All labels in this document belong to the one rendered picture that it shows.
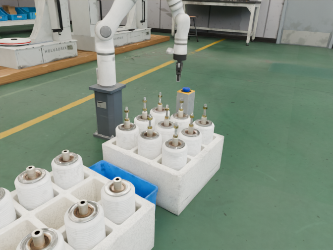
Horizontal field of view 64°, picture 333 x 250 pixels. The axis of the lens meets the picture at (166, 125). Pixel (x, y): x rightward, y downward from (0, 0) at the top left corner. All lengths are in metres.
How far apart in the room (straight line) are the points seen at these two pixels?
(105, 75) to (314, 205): 1.13
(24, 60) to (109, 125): 1.64
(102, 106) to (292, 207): 1.02
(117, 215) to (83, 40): 3.21
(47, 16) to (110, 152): 2.45
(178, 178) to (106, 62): 0.74
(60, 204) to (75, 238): 0.21
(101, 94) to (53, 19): 2.00
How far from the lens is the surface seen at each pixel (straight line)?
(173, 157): 0.97
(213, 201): 1.14
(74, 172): 0.92
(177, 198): 1.01
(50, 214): 0.91
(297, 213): 1.21
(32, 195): 0.88
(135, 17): 4.79
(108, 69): 1.43
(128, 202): 0.77
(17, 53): 2.93
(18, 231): 0.87
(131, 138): 1.09
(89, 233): 0.71
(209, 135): 1.16
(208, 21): 6.35
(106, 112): 1.48
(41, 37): 3.31
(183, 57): 1.49
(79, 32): 3.84
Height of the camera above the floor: 0.74
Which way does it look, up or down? 25 degrees down
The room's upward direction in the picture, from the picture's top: 2 degrees clockwise
